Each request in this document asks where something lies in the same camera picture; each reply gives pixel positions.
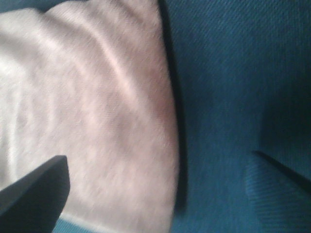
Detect brown towel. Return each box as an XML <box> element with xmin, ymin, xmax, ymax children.
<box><xmin>0</xmin><ymin>0</ymin><xmax>178</xmax><ymax>233</ymax></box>

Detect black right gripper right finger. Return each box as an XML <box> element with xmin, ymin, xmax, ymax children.
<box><xmin>245</xmin><ymin>151</ymin><xmax>311</xmax><ymax>233</ymax></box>

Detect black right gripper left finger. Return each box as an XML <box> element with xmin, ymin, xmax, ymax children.
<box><xmin>0</xmin><ymin>155</ymin><xmax>70</xmax><ymax>233</ymax></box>

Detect black table cloth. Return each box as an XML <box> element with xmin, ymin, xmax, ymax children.
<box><xmin>0</xmin><ymin>0</ymin><xmax>311</xmax><ymax>233</ymax></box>

